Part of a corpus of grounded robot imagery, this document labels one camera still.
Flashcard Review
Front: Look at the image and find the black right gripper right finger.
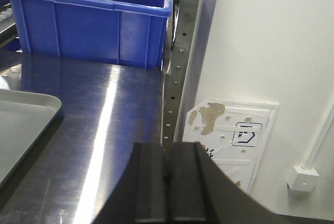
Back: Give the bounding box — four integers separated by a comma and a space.
168, 142, 326, 223

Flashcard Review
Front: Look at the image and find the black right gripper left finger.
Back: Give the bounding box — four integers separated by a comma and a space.
93, 143, 168, 223

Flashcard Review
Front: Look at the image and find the grey metal tray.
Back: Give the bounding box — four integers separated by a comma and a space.
1, 89, 62, 186

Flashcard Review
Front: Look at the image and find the blue plastic bin right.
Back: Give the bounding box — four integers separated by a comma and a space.
10, 0, 173, 69

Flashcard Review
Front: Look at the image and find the white wall cable box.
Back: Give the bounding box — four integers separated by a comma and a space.
287, 166, 319, 192

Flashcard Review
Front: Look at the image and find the white wall cable conduit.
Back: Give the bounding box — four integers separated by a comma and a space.
305, 96, 334, 170

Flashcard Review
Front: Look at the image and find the perforated steel shelf post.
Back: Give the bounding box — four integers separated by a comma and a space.
162, 0, 200, 151

